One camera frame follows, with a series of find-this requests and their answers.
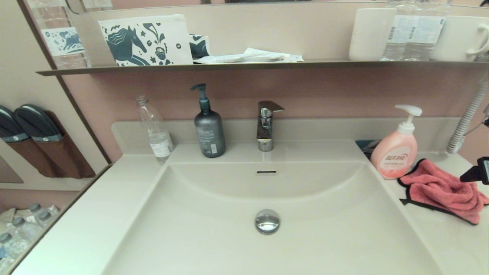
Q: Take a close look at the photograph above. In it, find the pink cloth black trim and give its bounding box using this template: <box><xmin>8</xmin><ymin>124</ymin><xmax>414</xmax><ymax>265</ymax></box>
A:
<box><xmin>397</xmin><ymin>159</ymin><xmax>489</xmax><ymax>226</ymax></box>

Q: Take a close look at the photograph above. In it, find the dark grey slipper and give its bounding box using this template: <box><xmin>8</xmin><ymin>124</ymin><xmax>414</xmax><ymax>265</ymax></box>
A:
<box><xmin>15</xmin><ymin>103</ymin><xmax>63</xmax><ymax>142</ymax></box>
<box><xmin>0</xmin><ymin>105</ymin><xmax>31</xmax><ymax>142</ymax></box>

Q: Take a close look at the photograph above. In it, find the clear empty plastic bottle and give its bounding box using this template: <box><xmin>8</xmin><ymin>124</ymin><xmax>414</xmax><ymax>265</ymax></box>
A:
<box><xmin>136</xmin><ymin>95</ymin><xmax>175</xmax><ymax>160</ymax></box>

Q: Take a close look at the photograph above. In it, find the beige sink basin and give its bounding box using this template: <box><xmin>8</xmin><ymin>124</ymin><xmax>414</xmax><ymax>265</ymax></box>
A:
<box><xmin>103</xmin><ymin>160</ymin><xmax>444</xmax><ymax>275</ymax></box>

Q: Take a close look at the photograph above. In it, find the dark patterned small box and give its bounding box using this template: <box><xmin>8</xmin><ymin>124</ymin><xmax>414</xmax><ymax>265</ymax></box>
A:
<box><xmin>188</xmin><ymin>34</ymin><xmax>211</xmax><ymax>60</ymax></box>

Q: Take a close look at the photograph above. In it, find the grey pump soap bottle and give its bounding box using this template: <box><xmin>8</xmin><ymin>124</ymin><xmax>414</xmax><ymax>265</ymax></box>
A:
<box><xmin>190</xmin><ymin>83</ymin><xmax>226</xmax><ymax>158</ymax></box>

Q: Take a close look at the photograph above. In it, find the brown fabric slipper holder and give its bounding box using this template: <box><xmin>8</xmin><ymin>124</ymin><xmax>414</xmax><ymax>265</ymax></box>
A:
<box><xmin>0</xmin><ymin>110</ymin><xmax>96</xmax><ymax>178</ymax></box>

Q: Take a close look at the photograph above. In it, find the chrome drain stopper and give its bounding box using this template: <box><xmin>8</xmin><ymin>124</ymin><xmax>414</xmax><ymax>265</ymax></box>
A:
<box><xmin>255</xmin><ymin>209</ymin><xmax>281</xmax><ymax>234</ymax></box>

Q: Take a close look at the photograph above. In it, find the white cup without handle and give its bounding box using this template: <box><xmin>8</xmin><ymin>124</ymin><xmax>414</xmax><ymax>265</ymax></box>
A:
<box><xmin>348</xmin><ymin>8</ymin><xmax>397</xmax><ymax>61</ymax></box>

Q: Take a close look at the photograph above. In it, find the brown wall shelf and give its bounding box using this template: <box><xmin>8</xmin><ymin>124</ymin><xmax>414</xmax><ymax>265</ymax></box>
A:
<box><xmin>36</xmin><ymin>60</ymin><xmax>489</xmax><ymax>76</ymax></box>

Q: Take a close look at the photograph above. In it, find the dark blue flat item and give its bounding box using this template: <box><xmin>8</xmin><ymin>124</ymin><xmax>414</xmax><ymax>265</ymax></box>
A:
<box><xmin>355</xmin><ymin>140</ymin><xmax>382</xmax><ymax>158</ymax></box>

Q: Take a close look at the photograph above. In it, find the white mug with handle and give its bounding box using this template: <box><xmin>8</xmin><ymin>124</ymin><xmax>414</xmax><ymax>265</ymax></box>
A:
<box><xmin>431</xmin><ymin>16</ymin><xmax>489</xmax><ymax>62</ymax></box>

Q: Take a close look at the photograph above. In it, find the chrome faucet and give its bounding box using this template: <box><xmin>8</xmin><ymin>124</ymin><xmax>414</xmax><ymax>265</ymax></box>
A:
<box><xmin>256</xmin><ymin>100</ymin><xmax>285</xmax><ymax>152</ymax></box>

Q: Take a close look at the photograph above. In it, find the clear labelled water bottle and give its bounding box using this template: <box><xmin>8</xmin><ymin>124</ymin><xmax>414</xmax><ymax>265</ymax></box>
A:
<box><xmin>404</xmin><ymin>0</ymin><xmax>453</xmax><ymax>61</ymax></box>
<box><xmin>381</xmin><ymin>0</ymin><xmax>415</xmax><ymax>61</ymax></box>

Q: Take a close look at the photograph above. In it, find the white coiled cord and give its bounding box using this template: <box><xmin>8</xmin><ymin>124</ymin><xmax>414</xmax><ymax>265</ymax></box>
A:
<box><xmin>446</xmin><ymin>80</ymin><xmax>489</xmax><ymax>154</ymax></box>

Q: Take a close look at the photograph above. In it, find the white horse print pouch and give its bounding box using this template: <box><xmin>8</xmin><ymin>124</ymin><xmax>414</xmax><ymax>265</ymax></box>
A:
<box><xmin>98</xmin><ymin>14</ymin><xmax>194</xmax><ymax>66</ymax></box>

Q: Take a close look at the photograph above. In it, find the white plastic toiletry packet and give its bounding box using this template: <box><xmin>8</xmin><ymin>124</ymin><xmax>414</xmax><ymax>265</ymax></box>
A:
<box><xmin>194</xmin><ymin>54</ymin><xmax>286</xmax><ymax>64</ymax></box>
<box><xmin>244</xmin><ymin>47</ymin><xmax>305</xmax><ymax>62</ymax></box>

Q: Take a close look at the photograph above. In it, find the small grey cap water bottle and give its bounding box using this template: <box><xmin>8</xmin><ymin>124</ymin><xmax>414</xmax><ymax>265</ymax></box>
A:
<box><xmin>36</xmin><ymin>210</ymin><xmax>62</xmax><ymax>230</ymax></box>
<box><xmin>0</xmin><ymin>232</ymin><xmax>29</xmax><ymax>268</ymax></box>
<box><xmin>26</xmin><ymin>203</ymin><xmax>61</xmax><ymax>226</ymax></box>
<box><xmin>11</xmin><ymin>217</ymin><xmax>44</xmax><ymax>245</ymax></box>

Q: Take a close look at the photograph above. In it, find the pink pump hand soap bottle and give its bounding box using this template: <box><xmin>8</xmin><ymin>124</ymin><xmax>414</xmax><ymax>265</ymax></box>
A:
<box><xmin>370</xmin><ymin>104</ymin><xmax>423</xmax><ymax>180</ymax></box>

